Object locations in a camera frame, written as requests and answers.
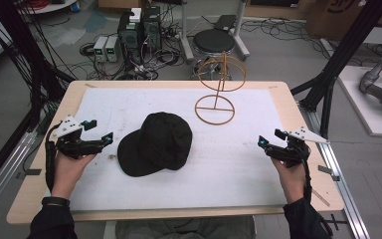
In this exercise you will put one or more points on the person's left hand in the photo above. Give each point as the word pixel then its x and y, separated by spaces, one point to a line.
pixel 67 174

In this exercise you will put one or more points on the person's right hand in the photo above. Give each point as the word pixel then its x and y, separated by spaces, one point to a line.
pixel 293 181

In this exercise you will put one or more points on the grey tape strip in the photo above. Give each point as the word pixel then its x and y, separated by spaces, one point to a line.
pixel 329 172
pixel 33 172

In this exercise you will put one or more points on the cardboard box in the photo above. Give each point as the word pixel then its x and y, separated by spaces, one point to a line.
pixel 338 16

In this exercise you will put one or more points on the white board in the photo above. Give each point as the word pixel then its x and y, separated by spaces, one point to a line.
pixel 361 109

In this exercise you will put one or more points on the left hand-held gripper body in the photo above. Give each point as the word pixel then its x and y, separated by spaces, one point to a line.
pixel 69 144

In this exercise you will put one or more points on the aluminium rail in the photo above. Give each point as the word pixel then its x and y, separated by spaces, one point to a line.
pixel 0 172
pixel 341 186

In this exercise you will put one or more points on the black baseball cap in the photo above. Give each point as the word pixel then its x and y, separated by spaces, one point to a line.
pixel 162 139

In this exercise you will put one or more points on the white table mat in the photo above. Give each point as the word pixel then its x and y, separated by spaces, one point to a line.
pixel 212 166

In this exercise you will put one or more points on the person's legs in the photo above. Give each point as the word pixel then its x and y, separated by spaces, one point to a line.
pixel 185 229

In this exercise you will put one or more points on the black computer tower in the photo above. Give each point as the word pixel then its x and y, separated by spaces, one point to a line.
pixel 152 30
pixel 129 36

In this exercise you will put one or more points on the black round stool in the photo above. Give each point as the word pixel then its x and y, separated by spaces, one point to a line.
pixel 214 40

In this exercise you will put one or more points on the black frame strut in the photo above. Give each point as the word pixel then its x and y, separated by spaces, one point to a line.
pixel 341 56
pixel 20 49

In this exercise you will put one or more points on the black wristband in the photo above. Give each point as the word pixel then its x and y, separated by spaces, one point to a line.
pixel 55 201

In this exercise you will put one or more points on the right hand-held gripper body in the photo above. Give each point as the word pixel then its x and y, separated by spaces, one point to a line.
pixel 291 152

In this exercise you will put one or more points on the grey power supply unit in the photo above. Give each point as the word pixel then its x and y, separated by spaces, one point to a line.
pixel 112 49
pixel 100 49

